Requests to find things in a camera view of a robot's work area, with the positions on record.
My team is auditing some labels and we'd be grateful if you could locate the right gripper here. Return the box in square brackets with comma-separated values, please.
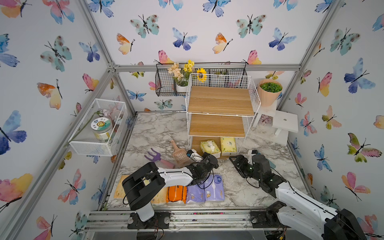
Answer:
[228, 154, 262, 184]

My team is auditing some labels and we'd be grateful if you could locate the green tissue pack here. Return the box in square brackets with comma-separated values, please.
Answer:
[200, 140, 221, 158]
[220, 137, 238, 156]

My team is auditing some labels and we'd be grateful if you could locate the orange tissue pack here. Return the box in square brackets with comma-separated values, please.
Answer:
[166, 186, 188, 205]

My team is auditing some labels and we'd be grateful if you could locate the yellow tissue pack shelf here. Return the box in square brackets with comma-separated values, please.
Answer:
[114, 175, 129, 199]

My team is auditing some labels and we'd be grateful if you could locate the orange-yellow tissue pack top shelf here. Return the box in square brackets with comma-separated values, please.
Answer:
[151, 188, 169, 206]

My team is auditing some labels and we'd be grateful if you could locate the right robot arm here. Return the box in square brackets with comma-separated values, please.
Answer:
[229, 154, 366, 240]

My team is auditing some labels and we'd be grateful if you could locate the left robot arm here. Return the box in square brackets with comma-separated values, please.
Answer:
[122, 153, 219, 222]

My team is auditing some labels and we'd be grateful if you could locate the teal spatula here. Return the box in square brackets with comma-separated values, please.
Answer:
[268, 160, 276, 169]

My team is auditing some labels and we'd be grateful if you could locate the purple pink garden fork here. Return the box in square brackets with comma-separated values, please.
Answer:
[145, 148, 175, 169]

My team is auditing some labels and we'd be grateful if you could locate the white small stand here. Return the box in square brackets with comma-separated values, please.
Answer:
[253, 100, 299, 146]

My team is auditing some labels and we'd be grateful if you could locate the pink pot green plant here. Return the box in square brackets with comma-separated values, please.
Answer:
[258, 79, 283, 107]

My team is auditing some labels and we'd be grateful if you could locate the yellow sunflower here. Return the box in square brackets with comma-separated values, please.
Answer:
[197, 68, 208, 83]

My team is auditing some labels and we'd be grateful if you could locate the white pot with flowers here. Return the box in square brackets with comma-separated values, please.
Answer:
[168, 60, 195, 93]

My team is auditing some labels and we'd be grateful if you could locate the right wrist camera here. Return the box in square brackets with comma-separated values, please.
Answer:
[247, 150, 259, 165]

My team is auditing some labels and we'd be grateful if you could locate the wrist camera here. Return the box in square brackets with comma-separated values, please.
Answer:
[187, 149, 204, 162]
[247, 150, 259, 165]

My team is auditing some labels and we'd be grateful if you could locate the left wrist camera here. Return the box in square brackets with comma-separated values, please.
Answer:
[187, 149, 204, 162]

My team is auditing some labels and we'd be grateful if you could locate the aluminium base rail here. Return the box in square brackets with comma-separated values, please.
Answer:
[82, 208, 338, 240]

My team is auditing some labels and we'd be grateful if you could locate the white wire shelf rack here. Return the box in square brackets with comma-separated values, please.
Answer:
[186, 74, 261, 155]

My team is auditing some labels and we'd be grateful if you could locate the black wire wall basket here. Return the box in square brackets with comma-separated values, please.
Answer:
[155, 62, 250, 97]

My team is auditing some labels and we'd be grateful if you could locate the white mesh wall basket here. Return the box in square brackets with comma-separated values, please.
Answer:
[68, 99, 128, 157]

